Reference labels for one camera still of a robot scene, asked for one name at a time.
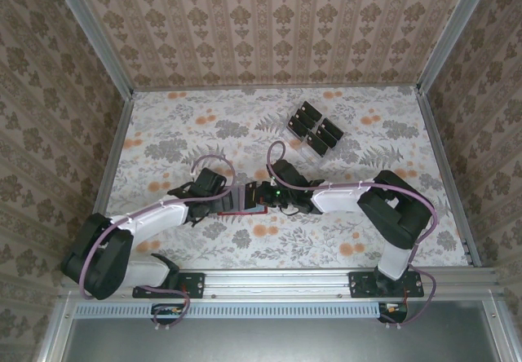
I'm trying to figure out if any red card holder wallet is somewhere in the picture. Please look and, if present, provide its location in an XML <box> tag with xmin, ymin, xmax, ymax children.
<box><xmin>217</xmin><ymin>185</ymin><xmax>270</xmax><ymax>217</ymax></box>

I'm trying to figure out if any clear acrylic card rack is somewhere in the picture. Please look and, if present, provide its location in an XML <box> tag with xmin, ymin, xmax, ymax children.
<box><xmin>284</xmin><ymin>99</ymin><xmax>347</xmax><ymax>168</ymax></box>

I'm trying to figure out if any floral patterned table cover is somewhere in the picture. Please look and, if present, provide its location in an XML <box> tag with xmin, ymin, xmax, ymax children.
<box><xmin>79</xmin><ymin>86</ymin><xmax>478</xmax><ymax>272</ymax></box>

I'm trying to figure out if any grey metal sheet panel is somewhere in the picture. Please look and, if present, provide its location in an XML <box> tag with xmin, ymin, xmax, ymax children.
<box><xmin>60</xmin><ymin>316</ymin><xmax>503</xmax><ymax>362</ymax></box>

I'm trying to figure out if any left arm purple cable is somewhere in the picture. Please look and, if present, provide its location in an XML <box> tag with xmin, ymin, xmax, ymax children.
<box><xmin>79</xmin><ymin>154</ymin><xmax>237</xmax><ymax>332</ymax></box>

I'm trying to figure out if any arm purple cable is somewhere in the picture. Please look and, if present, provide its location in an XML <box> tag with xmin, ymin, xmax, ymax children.
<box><xmin>267</xmin><ymin>141</ymin><xmax>440</xmax><ymax>331</ymax></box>
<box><xmin>79</xmin><ymin>154</ymin><xmax>237</xmax><ymax>332</ymax></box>

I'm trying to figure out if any aluminium mounting rail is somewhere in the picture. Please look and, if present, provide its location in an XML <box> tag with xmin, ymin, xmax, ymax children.
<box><xmin>60</xmin><ymin>267</ymin><xmax>502</xmax><ymax>300</ymax></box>

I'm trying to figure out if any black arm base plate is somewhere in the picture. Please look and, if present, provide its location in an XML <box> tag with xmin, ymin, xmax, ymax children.
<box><xmin>349</xmin><ymin>271</ymin><xmax>425</xmax><ymax>299</ymax></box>
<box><xmin>132</xmin><ymin>271</ymin><xmax>206</xmax><ymax>300</ymax></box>

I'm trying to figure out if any white slotted cable duct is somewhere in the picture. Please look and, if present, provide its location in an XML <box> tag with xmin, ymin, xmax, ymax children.
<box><xmin>75</xmin><ymin>301</ymin><xmax>380</xmax><ymax>320</ymax></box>

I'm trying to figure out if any aluminium table side rail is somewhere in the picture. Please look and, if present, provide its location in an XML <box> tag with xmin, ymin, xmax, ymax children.
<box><xmin>91</xmin><ymin>90</ymin><xmax>136</xmax><ymax>220</ymax></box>
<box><xmin>415</xmin><ymin>88</ymin><xmax>482</xmax><ymax>268</ymax></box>

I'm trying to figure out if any black cable connector box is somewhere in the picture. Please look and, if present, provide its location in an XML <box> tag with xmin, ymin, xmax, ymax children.
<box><xmin>377</xmin><ymin>301</ymin><xmax>409</xmax><ymax>324</ymax></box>
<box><xmin>151</xmin><ymin>302</ymin><xmax>189</xmax><ymax>325</ymax></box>

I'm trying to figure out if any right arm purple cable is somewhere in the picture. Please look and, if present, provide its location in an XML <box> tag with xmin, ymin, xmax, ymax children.
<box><xmin>267</xmin><ymin>141</ymin><xmax>440</xmax><ymax>331</ymax></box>

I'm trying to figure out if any aluminium lower frame bar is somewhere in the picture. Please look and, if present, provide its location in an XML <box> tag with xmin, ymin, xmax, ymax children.
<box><xmin>480</xmin><ymin>294</ymin><xmax>522</xmax><ymax>362</ymax></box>
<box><xmin>36</xmin><ymin>294</ymin><xmax>78</xmax><ymax>362</ymax></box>

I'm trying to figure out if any aluminium frame post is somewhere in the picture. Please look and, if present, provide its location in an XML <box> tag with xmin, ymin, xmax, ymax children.
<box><xmin>415</xmin><ymin>0</ymin><xmax>498</xmax><ymax>96</ymax></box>
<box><xmin>45</xmin><ymin>0</ymin><xmax>135</xmax><ymax>98</ymax></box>

